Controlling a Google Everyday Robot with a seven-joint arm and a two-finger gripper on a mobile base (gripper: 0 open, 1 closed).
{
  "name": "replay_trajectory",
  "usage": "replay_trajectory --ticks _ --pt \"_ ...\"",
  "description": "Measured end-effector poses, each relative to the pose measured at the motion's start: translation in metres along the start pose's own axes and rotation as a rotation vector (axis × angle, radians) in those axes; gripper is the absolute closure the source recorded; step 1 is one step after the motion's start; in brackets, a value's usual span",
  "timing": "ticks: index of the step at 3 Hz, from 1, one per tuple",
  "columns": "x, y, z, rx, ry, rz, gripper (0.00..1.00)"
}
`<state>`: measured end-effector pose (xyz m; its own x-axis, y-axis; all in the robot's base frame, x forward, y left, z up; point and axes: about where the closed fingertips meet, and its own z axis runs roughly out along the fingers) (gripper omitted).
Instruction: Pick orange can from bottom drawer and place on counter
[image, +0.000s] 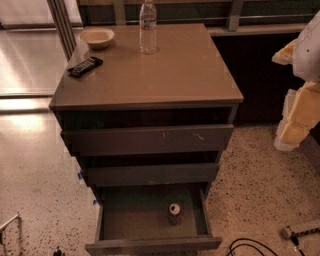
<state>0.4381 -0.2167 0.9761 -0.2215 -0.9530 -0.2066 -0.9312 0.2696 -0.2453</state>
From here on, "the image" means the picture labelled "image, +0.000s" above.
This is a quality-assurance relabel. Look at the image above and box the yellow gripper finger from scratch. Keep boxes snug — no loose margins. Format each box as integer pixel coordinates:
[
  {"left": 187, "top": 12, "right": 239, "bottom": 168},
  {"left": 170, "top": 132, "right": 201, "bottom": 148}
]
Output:
[
  {"left": 274, "top": 82, "right": 320, "bottom": 151},
  {"left": 272, "top": 39, "right": 297, "bottom": 65}
]

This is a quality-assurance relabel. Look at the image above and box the orange soda can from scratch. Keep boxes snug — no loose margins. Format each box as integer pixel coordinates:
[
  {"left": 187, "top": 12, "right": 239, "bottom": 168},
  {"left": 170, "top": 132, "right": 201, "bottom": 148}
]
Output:
[{"left": 168, "top": 203, "right": 182, "bottom": 225}]

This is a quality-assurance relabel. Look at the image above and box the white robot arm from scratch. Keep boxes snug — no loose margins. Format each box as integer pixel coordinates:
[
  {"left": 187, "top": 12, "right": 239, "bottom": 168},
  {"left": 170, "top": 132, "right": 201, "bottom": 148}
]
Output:
[{"left": 272, "top": 11, "right": 320, "bottom": 151}]

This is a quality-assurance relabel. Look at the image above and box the grey top drawer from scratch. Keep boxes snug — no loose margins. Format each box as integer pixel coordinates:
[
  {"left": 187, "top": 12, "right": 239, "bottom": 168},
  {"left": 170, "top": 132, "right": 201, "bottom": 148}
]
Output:
[{"left": 63, "top": 125, "right": 233, "bottom": 156}]

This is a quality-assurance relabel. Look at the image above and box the grey drawer cabinet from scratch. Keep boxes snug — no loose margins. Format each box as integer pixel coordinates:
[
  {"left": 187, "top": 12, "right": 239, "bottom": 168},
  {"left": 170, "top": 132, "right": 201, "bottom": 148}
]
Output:
[{"left": 50, "top": 24, "right": 243, "bottom": 184}]

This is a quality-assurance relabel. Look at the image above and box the grey open bottom drawer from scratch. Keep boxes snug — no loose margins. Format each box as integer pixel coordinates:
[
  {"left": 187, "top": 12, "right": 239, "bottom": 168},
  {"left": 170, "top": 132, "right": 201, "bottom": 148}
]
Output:
[{"left": 85, "top": 183, "right": 222, "bottom": 256}]

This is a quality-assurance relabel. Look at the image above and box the grey middle drawer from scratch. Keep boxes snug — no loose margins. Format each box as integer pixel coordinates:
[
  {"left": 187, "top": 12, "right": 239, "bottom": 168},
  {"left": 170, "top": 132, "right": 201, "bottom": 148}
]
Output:
[{"left": 85, "top": 163, "right": 219, "bottom": 187}]

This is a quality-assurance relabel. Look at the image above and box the grey power strip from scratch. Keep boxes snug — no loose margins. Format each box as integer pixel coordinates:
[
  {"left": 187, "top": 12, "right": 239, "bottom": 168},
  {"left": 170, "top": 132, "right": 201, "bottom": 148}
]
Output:
[{"left": 280, "top": 219, "right": 320, "bottom": 240}]

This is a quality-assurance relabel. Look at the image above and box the clear plastic water bottle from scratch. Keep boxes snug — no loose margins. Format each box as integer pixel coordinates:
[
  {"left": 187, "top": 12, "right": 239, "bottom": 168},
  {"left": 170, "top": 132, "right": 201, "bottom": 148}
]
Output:
[{"left": 139, "top": 0, "right": 157, "bottom": 54}]

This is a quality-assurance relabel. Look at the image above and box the metal window railing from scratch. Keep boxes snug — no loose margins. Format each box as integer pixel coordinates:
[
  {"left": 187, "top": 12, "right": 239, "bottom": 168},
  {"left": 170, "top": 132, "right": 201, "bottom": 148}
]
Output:
[{"left": 76, "top": 0, "right": 320, "bottom": 29}]

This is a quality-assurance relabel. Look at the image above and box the white ceramic bowl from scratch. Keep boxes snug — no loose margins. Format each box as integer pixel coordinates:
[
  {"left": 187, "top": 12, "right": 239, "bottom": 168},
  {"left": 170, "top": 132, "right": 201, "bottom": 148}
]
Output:
[{"left": 79, "top": 28, "right": 114, "bottom": 50}]

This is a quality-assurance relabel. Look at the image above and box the black snack bar packet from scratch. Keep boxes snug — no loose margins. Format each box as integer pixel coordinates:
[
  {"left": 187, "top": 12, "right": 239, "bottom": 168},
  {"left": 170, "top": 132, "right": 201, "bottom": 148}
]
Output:
[{"left": 68, "top": 57, "right": 103, "bottom": 77}]

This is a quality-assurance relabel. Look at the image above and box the blue tape piece upper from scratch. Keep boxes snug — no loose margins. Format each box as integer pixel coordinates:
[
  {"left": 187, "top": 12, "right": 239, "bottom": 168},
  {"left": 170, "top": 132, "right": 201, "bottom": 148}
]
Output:
[{"left": 77, "top": 172, "right": 83, "bottom": 180}]

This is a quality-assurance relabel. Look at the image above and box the metal stand left corner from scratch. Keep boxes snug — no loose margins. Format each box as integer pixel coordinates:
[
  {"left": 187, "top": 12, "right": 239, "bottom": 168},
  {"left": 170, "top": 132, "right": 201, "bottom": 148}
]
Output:
[{"left": 0, "top": 212, "right": 23, "bottom": 256}]

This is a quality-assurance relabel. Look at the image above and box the black floor cable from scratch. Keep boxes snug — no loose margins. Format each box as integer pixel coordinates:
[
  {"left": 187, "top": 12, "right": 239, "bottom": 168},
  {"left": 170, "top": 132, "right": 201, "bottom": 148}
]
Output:
[{"left": 226, "top": 237, "right": 279, "bottom": 256}]

